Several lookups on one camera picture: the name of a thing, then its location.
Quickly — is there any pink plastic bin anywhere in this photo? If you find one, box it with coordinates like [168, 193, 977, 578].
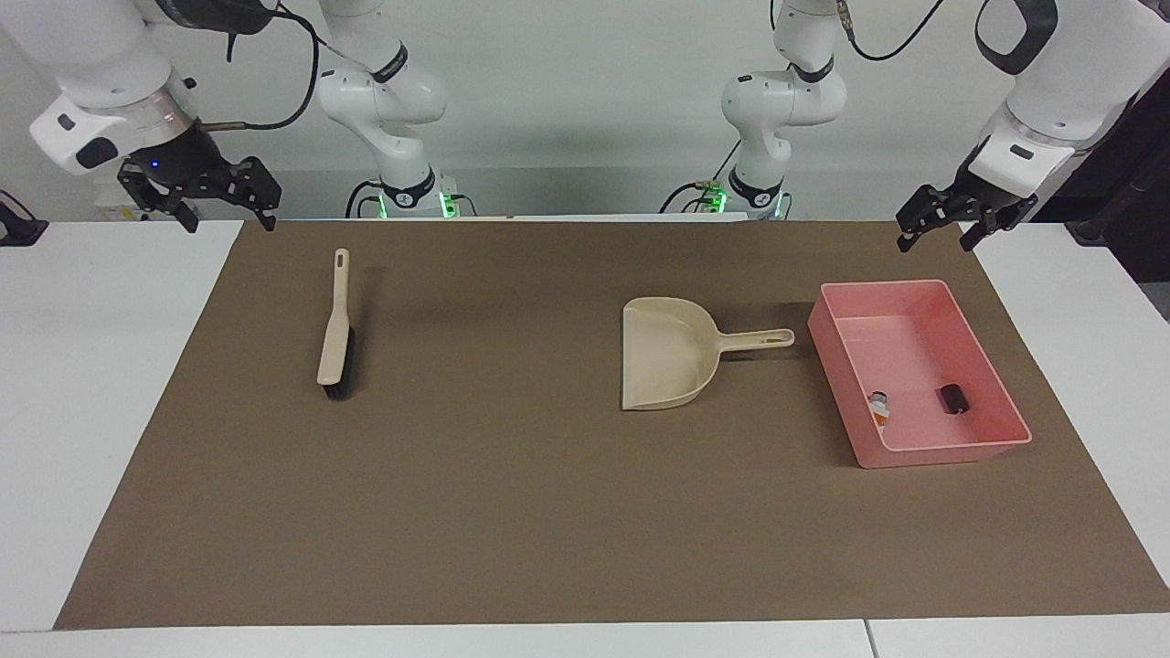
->
[805, 279, 1034, 471]

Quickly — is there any beige brush with black bristles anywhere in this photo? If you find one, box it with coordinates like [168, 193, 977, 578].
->
[316, 248, 358, 402]

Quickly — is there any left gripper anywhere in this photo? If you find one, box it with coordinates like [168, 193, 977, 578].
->
[896, 167, 1040, 254]

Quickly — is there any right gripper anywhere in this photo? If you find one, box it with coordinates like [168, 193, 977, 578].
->
[117, 120, 282, 234]

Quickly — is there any beige plastic dustpan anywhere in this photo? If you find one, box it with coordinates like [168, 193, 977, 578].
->
[621, 296, 796, 412]

